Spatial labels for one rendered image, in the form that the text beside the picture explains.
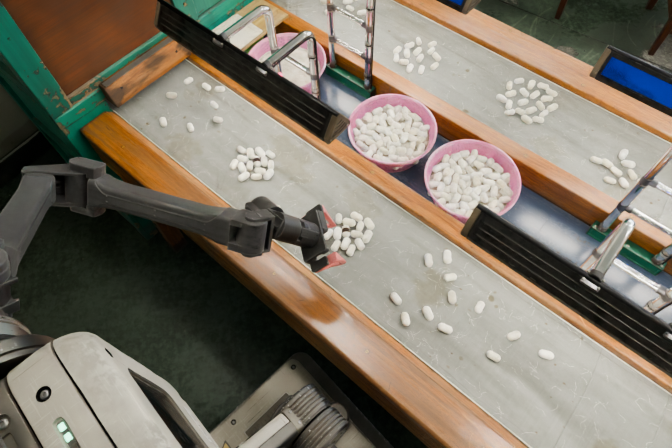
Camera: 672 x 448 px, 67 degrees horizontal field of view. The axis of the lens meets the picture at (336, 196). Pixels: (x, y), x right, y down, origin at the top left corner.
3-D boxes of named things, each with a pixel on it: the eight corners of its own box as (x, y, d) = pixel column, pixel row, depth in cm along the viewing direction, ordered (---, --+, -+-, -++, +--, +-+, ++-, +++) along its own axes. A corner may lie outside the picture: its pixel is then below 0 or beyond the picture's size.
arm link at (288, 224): (272, 242, 100) (285, 217, 99) (254, 227, 105) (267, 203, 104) (296, 249, 105) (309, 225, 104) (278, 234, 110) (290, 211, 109)
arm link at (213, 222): (62, 210, 105) (61, 162, 101) (81, 201, 110) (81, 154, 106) (256, 266, 98) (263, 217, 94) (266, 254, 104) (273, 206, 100)
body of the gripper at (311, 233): (309, 264, 110) (285, 258, 105) (300, 224, 115) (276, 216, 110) (331, 251, 107) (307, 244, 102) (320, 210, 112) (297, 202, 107)
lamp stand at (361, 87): (370, 101, 169) (375, -16, 131) (325, 73, 177) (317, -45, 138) (404, 69, 177) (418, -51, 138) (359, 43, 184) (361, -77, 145)
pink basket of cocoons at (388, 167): (420, 191, 151) (424, 174, 143) (336, 168, 156) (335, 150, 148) (441, 125, 163) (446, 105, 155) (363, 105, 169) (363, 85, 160)
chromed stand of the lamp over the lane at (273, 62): (287, 178, 154) (266, 72, 116) (242, 145, 161) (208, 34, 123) (328, 140, 162) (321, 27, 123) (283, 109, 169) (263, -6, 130)
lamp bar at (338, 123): (328, 146, 115) (327, 126, 109) (155, 28, 137) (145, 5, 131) (351, 125, 118) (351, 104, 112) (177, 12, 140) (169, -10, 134)
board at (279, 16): (219, 69, 166) (218, 67, 165) (189, 49, 172) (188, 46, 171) (288, 17, 179) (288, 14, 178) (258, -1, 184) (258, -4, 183)
